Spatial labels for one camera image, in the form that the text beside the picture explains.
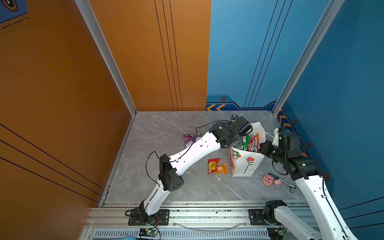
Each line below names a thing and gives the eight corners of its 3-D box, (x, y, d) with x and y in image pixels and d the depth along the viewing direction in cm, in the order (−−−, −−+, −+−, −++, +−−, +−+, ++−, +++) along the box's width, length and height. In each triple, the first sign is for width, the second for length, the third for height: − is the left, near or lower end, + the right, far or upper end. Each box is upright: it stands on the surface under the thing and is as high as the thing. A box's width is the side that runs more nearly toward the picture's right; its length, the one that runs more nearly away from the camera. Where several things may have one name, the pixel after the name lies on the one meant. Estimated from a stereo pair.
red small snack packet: (207, 174, 90) (208, 171, 86) (207, 161, 95) (207, 158, 91) (221, 174, 90) (222, 171, 86) (219, 161, 95) (220, 158, 91)
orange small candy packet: (215, 174, 90) (215, 172, 88) (214, 165, 93) (214, 163, 92) (227, 174, 90) (228, 172, 88) (226, 164, 93) (226, 163, 92)
